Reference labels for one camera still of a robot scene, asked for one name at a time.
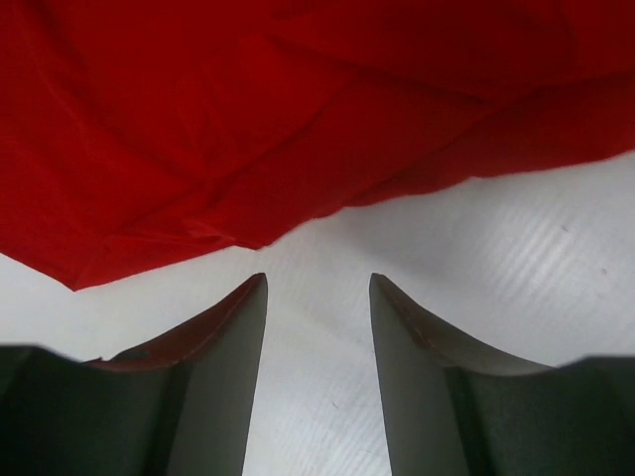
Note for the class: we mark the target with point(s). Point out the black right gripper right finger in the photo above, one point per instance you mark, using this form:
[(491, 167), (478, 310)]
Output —
[(454, 405)]

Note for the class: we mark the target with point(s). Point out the red t shirt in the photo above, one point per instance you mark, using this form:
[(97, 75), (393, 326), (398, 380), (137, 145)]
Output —
[(138, 134)]

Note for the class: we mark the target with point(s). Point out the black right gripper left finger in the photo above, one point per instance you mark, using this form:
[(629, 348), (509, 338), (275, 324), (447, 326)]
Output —
[(178, 404)]

